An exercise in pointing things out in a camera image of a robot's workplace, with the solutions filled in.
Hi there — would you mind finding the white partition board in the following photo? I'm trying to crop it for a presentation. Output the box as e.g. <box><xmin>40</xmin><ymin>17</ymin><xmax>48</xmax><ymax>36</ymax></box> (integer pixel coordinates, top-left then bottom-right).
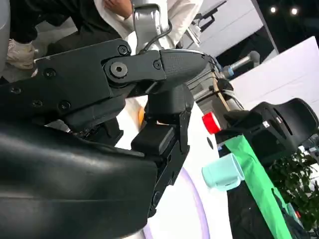
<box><xmin>228</xmin><ymin>36</ymin><xmax>319</xmax><ymax>111</ymax></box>

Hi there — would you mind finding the green cloth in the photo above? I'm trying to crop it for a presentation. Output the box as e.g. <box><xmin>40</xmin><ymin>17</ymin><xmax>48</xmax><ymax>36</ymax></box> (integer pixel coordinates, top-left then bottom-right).
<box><xmin>225</xmin><ymin>134</ymin><xmax>294</xmax><ymax>239</ymax></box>

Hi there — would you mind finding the orange and white bread roll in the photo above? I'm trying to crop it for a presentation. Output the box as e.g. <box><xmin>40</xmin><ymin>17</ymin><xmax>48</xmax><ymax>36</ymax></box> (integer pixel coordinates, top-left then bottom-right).
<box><xmin>136</xmin><ymin>104</ymin><xmax>147</xmax><ymax>127</ymax></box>

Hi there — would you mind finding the pale green mug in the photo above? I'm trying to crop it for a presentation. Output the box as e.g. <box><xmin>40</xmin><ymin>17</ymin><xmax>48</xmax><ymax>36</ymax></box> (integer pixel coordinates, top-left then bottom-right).
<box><xmin>201</xmin><ymin>153</ymin><xmax>246</xmax><ymax>192</ymax></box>

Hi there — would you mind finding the green leafy plant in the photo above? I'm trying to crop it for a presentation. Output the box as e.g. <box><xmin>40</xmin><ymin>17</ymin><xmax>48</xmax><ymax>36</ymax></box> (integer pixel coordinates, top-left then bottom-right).
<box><xmin>268</xmin><ymin>149</ymin><xmax>319</xmax><ymax>232</ymax></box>

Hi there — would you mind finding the person's hand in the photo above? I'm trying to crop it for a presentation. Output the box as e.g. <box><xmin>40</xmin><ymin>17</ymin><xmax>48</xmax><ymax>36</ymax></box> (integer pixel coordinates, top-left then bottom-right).
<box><xmin>103</xmin><ymin>0</ymin><xmax>133</xmax><ymax>18</ymax></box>

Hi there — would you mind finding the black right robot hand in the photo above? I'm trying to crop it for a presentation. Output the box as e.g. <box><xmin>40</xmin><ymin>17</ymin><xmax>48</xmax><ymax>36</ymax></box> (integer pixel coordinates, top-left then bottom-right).
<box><xmin>0</xmin><ymin>38</ymin><xmax>209</xmax><ymax>239</ymax></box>

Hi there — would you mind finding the black chair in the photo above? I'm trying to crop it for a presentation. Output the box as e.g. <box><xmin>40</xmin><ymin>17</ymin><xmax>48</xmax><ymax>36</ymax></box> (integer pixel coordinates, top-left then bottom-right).
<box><xmin>215</xmin><ymin>98</ymin><xmax>319</xmax><ymax>167</ymax></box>

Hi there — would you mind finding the lilac plate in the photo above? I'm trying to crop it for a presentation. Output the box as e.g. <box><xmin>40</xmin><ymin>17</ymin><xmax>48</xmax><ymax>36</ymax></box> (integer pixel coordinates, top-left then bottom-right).
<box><xmin>143</xmin><ymin>166</ymin><xmax>210</xmax><ymax>239</ymax></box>

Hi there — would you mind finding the person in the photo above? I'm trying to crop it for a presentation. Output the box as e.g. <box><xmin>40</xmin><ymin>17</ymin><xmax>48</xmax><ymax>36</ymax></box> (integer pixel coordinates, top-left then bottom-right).
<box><xmin>96</xmin><ymin>0</ymin><xmax>204</xmax><ymax>54</ymax></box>
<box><xmin>6</xmin><ymin>0</ymin><xmax>125</xmax><ymax>72</ymax></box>

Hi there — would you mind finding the wooden stick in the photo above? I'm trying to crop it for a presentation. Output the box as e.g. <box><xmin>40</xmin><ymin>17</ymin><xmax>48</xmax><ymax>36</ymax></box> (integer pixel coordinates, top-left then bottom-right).
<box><xmin>212</xmin><ymin>77</ymin><xmax>230</xmax><ymax>112</ymax></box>

